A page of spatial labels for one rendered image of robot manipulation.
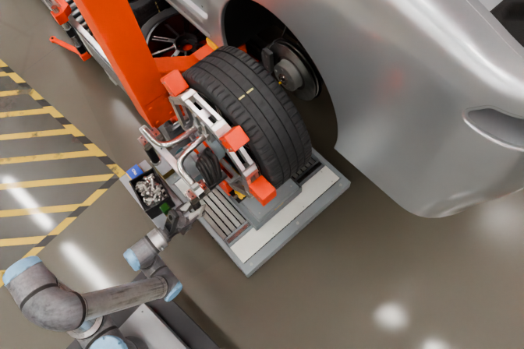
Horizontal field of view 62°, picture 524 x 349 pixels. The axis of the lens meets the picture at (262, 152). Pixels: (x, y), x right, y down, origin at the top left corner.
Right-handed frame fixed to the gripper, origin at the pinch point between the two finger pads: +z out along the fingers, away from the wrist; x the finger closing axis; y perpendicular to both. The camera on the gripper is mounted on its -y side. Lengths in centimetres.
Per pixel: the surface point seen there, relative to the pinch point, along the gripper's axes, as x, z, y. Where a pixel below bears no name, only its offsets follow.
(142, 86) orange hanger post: -65, 15, -4
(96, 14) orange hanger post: -65, 12, -52
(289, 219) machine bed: 10, 40, 75
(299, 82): -15, 71, -4
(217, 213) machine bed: -22, 11, 77
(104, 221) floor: -69, -44, 83
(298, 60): -17, 73, -16
